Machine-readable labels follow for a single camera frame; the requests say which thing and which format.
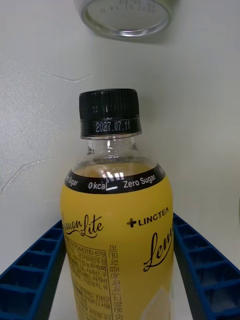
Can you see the yellow-label bottle with black cap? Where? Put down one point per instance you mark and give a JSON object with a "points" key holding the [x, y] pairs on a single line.
{"points": [[117, 237]]}

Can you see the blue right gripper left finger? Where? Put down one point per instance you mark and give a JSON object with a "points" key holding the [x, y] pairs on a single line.
{"points": [[27, 275]]}

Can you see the silver drink can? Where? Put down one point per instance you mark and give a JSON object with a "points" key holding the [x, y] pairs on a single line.
{"points": [[127, 17]]}

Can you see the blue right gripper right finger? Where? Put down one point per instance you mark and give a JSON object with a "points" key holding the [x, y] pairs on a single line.
{"points": [[212, 272]]}

